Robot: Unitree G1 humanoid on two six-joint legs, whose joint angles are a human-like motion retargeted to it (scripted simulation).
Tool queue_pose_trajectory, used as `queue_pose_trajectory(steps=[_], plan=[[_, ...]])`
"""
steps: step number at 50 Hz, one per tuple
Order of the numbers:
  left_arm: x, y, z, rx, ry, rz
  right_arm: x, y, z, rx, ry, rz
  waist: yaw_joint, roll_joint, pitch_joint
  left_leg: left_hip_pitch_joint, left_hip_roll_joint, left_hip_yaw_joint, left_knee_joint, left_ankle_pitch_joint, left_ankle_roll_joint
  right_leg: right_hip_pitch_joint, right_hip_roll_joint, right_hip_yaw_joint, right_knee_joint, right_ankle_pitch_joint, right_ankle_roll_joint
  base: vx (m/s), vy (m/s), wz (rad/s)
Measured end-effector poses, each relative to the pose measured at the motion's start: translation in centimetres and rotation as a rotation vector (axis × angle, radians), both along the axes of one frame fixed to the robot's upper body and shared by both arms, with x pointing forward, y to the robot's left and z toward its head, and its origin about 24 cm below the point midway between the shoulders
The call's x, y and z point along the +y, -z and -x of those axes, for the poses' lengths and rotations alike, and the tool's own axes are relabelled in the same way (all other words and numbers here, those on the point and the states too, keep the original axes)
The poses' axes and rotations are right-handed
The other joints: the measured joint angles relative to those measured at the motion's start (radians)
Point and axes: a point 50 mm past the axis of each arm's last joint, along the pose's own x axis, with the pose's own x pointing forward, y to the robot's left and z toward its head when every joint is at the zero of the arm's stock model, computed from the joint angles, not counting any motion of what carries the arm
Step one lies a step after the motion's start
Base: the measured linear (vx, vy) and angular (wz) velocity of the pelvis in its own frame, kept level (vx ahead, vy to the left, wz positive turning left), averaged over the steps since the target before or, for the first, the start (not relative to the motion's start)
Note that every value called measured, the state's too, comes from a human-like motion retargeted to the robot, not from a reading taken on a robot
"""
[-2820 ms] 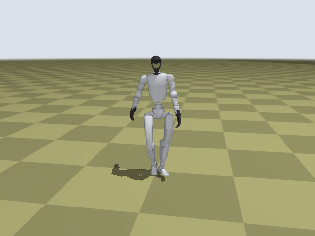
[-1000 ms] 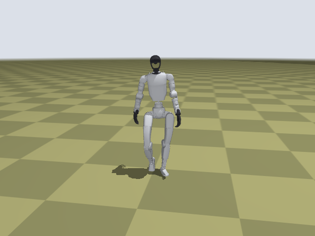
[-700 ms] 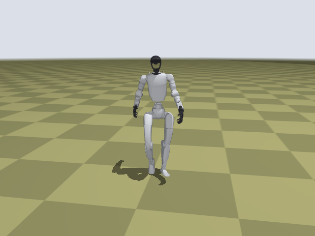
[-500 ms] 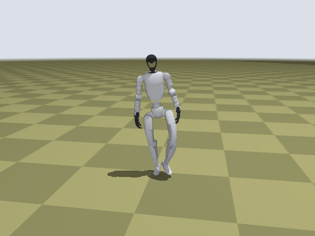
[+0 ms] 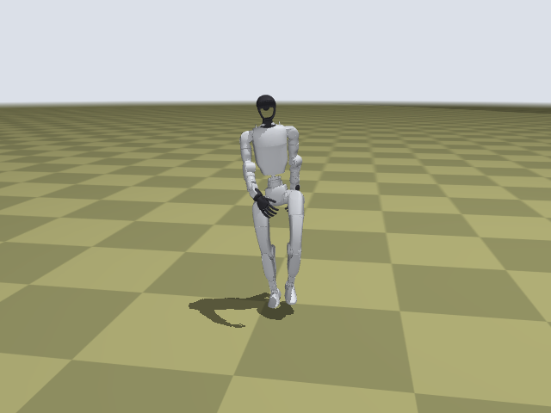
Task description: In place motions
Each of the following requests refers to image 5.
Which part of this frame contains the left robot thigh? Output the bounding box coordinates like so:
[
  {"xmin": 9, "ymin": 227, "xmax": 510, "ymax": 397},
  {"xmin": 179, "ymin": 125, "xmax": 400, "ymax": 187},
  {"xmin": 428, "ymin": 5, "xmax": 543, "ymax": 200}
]
[{"xmin": 287, "ymin": 189, "xmax": 305, "ymax": 256}]

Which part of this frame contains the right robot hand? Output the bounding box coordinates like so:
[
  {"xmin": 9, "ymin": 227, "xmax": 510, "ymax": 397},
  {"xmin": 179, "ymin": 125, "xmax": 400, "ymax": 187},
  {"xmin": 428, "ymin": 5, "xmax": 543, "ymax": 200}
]
[{"xmin": 252, "ymin": 188, "xmax": 279, "ymax": 218}]

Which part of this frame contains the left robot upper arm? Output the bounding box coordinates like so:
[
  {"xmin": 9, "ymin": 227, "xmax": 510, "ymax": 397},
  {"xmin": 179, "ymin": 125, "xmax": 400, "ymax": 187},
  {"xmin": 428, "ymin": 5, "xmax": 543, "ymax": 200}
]
[{"xmin": 284, "ymin": 126, "xmax": 302, "ymax": 168}]

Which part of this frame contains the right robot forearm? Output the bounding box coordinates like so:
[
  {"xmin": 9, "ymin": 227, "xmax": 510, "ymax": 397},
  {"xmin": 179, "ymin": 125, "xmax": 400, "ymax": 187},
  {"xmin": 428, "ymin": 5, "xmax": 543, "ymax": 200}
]
[{"xmin": 243, "ymin": 163, "xmax": 258, "ymax": 199}]

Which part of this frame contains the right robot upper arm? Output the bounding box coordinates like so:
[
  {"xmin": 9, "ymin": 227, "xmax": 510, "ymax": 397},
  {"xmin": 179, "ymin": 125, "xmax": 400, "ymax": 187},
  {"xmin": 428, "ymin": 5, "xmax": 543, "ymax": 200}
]
[{"xmin": 239, "ymin": 130, "xmax": 256, "ymax": 173}]

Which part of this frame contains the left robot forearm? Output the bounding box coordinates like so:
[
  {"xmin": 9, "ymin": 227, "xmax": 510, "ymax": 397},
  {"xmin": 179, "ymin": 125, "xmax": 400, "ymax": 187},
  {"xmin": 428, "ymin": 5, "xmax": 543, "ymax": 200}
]
[{"xmin": 289, "ymin": 165, "xmax": 301, "ymax": 190}]

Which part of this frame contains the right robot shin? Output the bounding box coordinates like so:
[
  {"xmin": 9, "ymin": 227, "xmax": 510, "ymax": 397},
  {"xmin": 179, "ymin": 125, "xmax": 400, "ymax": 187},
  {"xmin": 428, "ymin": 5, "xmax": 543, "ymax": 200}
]
[{"xmin": 261, "ymin": 254, "xmax": 277, "ymax": 294}]

